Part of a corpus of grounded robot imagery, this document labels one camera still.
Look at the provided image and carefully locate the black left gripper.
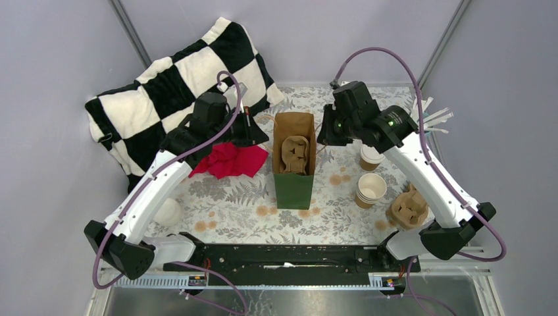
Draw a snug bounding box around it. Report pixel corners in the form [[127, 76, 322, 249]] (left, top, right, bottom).
[[210, 105, 270, 147]]

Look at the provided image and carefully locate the green paper bag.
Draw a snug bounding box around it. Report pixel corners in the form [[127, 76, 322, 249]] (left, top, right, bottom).
[[272, 112, 317, 210]]

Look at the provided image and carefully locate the brown pulp cup carrier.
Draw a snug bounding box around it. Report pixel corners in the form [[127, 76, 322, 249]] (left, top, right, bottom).
[[280, 136, 310, 176]]

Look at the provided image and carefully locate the brown paper coffee cup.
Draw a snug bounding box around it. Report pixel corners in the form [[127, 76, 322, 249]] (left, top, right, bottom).
[[359, 145, 386, 171]]

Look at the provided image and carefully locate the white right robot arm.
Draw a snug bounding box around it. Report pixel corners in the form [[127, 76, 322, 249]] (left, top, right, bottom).
[[318, 81, 496, 271]]

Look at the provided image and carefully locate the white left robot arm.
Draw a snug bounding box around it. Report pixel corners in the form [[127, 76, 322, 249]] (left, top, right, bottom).
[[84, 90, 268, 280]]

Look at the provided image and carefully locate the red cloth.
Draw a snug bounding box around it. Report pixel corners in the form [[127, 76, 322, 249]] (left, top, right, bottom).
[[188, 143, 268, 179]]

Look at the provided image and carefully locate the floral patterned table mat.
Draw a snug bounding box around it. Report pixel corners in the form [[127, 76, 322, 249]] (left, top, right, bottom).
[[143, 86, 437, 246]]

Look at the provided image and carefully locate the stack of brown paper cups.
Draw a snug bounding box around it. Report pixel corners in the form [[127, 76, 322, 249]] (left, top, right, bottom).
[[355, 173, 388, 209]]

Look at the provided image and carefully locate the blue cup of straws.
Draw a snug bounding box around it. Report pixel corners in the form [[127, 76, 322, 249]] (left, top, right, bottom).
[[421, 97, 454, 134]]

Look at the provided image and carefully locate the black white checkered pillow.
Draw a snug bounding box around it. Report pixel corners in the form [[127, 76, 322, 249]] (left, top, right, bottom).
[[84, 17, 284, 191]]

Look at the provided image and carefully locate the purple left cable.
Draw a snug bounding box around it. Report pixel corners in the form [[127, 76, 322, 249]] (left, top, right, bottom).
[[91, 70, 249, 315]]

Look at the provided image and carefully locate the purple cable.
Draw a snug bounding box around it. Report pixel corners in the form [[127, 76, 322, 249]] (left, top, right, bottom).
[[91, 70, 249, 315], [330, 47, 508, 316]]

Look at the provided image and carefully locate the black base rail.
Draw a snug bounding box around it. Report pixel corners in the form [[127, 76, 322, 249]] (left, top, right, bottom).
[[188, 244, 420, 287]]

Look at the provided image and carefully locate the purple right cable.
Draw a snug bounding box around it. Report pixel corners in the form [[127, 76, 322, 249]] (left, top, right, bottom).
[[330, 47, 508, 316]]

